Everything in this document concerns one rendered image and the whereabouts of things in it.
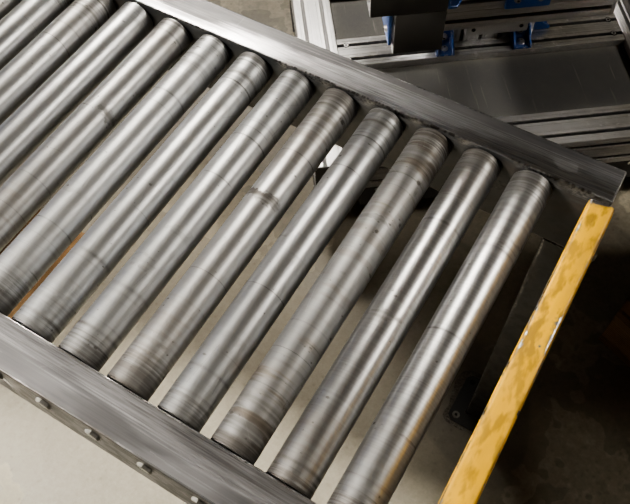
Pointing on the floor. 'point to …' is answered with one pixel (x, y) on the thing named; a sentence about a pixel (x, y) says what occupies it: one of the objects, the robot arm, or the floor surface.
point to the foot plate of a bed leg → (465, 385)
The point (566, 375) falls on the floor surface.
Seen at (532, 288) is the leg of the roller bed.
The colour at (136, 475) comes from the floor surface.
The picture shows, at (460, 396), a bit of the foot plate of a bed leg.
